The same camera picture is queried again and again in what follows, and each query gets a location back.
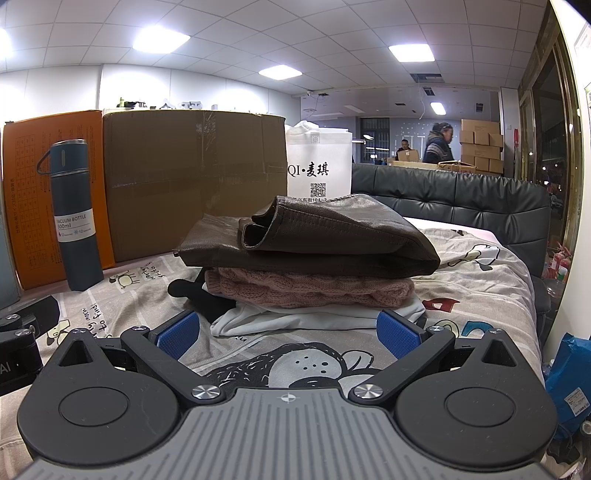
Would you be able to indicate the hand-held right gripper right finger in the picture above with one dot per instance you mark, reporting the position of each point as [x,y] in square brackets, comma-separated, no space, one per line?
[397,333]

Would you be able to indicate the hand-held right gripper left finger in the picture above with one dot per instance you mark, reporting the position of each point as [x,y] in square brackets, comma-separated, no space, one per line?
[178,333]

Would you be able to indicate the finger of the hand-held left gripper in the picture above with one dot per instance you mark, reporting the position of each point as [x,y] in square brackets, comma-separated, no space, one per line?
[39,311]

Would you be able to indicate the black garment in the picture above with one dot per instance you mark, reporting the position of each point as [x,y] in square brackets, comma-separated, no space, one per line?
[198,295]

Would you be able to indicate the cartoon printed bed sheet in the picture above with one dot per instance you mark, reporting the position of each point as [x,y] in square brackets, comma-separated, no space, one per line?
[138,295]

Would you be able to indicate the grey-blue flat box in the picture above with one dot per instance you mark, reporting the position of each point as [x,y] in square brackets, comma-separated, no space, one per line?
[8,258]

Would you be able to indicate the dark blue vacuum bottle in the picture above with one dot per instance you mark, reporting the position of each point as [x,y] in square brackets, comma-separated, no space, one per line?
[76,221]

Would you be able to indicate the white folded garment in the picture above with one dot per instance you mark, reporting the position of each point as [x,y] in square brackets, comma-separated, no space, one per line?
[295,318]

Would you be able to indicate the pink knit sweater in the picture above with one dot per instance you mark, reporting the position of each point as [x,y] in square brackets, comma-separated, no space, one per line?
[300,288]

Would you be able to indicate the brown leather jacket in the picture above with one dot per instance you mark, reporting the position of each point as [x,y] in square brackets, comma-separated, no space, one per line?
[332,235]

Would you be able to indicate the orange cardboard box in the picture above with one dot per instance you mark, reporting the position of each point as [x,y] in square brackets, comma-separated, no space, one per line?
[32,184]

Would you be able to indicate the large brown cardboard box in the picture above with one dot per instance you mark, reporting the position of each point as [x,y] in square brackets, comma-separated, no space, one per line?
[184,184]

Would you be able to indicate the black padded headboard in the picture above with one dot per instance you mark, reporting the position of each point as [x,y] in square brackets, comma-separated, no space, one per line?
[461,198]

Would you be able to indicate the open brown carton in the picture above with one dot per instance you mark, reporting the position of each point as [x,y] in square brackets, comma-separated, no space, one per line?
[408,156]
[455,166]

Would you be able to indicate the red bottles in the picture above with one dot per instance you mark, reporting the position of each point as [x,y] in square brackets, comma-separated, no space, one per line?
[559,263]

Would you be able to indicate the blue plastic parcel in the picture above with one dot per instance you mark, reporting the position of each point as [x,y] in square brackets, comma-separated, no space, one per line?
[570,383]

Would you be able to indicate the white printed tote bag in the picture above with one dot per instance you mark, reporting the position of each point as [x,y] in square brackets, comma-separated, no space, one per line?
[318,157]

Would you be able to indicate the stack of brown cartons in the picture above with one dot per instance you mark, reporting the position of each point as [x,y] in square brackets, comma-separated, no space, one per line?
[482,147]

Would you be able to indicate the square ceiling light panel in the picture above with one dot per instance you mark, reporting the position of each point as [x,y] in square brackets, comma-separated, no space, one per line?
[160,39]
[411,52]
[279,72]

